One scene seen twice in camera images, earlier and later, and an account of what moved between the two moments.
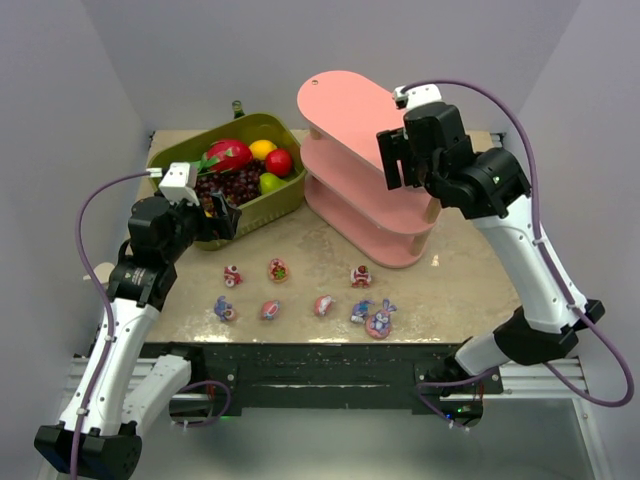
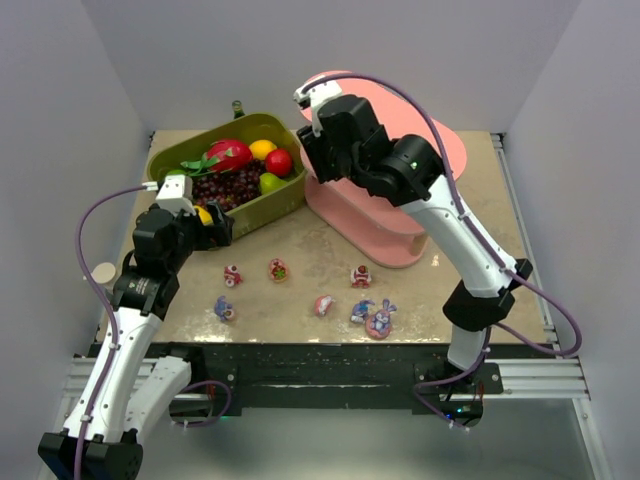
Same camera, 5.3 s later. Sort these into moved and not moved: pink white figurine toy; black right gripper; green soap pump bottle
Moved: black right gripper
Not moved: green soap pump bottle; pink white figurine toy
